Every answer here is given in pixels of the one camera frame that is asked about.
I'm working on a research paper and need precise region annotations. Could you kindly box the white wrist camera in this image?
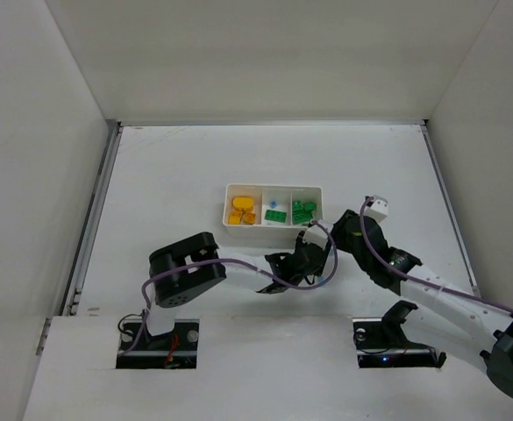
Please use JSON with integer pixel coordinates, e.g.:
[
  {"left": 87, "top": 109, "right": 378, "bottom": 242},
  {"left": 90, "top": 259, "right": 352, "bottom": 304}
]
[
  {"left": 364, "top": 196, "right": 388, "bottom": 224},
  {"left": 295, "top": 220, "right": 333, "bottom": 250}
]

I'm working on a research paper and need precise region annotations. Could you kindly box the yellow oval butterfly lego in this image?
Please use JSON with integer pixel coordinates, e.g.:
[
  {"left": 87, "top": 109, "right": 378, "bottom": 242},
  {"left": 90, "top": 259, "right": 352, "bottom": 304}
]
[{"left": 232, "top": 196, "right": 254, "bottom": 212}]

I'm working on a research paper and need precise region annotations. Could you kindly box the yellow striped lego brick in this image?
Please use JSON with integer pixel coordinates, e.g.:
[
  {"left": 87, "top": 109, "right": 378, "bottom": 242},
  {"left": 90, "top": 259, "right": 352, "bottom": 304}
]
[{"left": 227, "top": 210, "right": 244, "bottom": 225}]

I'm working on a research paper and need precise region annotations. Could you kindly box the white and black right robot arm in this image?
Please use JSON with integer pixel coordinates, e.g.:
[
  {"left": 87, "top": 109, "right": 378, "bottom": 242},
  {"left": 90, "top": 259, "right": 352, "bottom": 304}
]
[{"left": 331, "top": 210, "right": 513, "bottom": 398}]

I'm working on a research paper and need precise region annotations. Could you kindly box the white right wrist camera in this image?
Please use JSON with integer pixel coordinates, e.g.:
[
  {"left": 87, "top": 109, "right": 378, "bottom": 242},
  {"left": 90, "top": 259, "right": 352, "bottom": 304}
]
[{"left": 364, "top": 196, "right": 388, "bottom": 224}]

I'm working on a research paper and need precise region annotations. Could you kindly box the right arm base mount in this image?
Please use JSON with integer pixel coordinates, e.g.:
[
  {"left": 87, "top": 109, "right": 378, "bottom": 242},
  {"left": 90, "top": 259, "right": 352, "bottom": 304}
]
[{"left": 353, "top": 301, "right": 446, "bottom": 369}]

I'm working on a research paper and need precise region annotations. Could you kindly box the yellow face lego cube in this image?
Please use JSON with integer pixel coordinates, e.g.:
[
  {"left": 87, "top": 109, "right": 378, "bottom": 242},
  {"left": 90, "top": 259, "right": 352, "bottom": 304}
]
[{"left": 243, "top": 212, "right": 257, "bottom": 225}]

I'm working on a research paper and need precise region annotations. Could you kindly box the green square lego brick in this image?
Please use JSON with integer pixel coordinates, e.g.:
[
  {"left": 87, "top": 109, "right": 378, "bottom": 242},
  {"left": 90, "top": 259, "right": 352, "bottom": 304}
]
[{"left": 303, "top": 202, "right": 317, "bottom": 213}]

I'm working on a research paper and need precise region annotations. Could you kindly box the green lego plate piece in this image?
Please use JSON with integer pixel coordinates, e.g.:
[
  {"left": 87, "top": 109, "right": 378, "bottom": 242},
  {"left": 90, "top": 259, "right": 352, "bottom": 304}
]
[{"left": 292, "top": 210, "right": 313, "bottom": 225}]

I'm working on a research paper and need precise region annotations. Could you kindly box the white three-compartment container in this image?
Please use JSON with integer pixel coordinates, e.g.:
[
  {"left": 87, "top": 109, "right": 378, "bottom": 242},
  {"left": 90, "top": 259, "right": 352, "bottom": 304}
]
[{"left": 222, "top": 183, "right": 323, "bottom": 239}]

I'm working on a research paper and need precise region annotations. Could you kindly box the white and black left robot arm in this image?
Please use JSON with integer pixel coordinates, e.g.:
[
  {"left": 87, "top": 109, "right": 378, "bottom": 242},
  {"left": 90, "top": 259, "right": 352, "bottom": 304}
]
[{"left": 141, "top": 226, "right": 338, "bottom": 337}]

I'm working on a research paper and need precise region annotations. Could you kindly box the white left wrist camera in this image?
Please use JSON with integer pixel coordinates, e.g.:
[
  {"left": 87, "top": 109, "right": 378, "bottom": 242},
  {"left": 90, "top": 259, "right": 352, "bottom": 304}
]
[{"left": 295, "top": 220, "right": 333, "bottom": 250}]

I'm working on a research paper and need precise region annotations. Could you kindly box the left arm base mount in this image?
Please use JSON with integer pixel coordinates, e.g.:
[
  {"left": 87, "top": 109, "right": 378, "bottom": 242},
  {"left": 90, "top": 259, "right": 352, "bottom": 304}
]
[{"left": 116, "top": 314, "right": 200, "bottom": 370}]

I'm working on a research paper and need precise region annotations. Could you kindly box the small green lego brick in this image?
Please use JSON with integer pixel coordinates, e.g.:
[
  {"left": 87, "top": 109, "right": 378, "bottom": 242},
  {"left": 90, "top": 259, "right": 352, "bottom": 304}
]
[{"left": 292, "top": 200, "right": 304, "bottom": 212}]

